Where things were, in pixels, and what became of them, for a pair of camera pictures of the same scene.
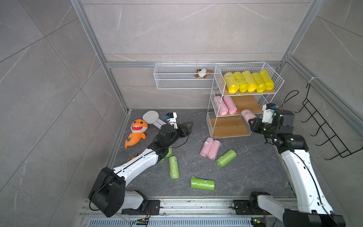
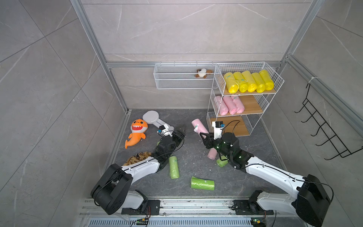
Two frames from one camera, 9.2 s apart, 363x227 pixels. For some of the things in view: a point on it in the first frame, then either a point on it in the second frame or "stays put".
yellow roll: x=252 y=85 stays put
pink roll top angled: x=231 y=107 stays put
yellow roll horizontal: x=260 y=85 stays put
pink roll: x=206 y=146 → x=199 y=127
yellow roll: x=232 y=85 stays put
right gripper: x=257 y=121 → x=209 y=141
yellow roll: x=267 y=81 stays put
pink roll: x=222 y=107 stays put
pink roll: x=247 y=114 → x=238 y=104
